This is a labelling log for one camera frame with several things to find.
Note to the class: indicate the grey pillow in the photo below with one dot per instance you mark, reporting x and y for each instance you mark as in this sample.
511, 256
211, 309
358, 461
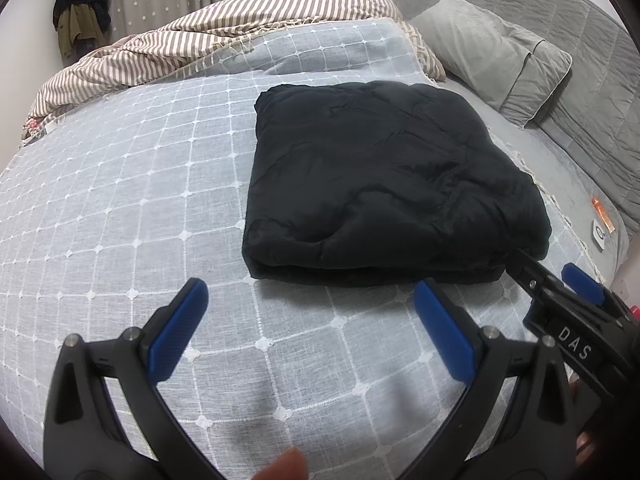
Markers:
480, 45

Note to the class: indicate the person's left hand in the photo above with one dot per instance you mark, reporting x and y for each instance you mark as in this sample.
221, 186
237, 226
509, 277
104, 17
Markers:
282, 465

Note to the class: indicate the brown striped duvet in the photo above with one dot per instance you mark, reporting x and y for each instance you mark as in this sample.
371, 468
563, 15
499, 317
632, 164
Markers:
225, 25

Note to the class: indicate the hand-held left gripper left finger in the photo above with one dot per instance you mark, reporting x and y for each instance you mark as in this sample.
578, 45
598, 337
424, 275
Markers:
180, 330

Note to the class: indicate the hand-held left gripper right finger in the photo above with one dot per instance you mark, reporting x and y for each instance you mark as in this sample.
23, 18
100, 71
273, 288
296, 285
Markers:
445, 330

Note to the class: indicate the grey quilted headboard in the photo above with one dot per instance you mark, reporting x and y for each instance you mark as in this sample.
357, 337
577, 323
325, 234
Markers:
550, 5

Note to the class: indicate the grey-blue grid blanket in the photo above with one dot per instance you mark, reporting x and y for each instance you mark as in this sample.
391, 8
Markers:
125, 210

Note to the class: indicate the small red object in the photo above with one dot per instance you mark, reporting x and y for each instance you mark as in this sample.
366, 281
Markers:
635, 311

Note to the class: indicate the small pink item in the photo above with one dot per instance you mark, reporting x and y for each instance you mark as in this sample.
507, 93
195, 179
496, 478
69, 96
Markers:
31, 129

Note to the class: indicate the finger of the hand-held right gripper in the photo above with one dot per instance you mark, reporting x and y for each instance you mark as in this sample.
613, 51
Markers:
582, 282
525, 272

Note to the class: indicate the black padded jacket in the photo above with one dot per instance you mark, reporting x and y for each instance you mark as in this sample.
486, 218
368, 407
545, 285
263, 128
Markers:
375, 170

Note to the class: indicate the grey bed sheet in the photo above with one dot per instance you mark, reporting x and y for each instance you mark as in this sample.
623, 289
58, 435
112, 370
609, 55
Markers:
565, 170

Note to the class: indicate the olive hanging garment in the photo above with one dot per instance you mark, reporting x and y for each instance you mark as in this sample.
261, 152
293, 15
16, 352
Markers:
77, 25

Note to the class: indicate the person's right hand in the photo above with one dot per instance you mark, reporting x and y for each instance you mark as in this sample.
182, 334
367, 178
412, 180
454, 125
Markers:
580, 410

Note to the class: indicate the small orange packet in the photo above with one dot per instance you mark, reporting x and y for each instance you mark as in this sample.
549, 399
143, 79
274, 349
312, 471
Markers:
602, 215

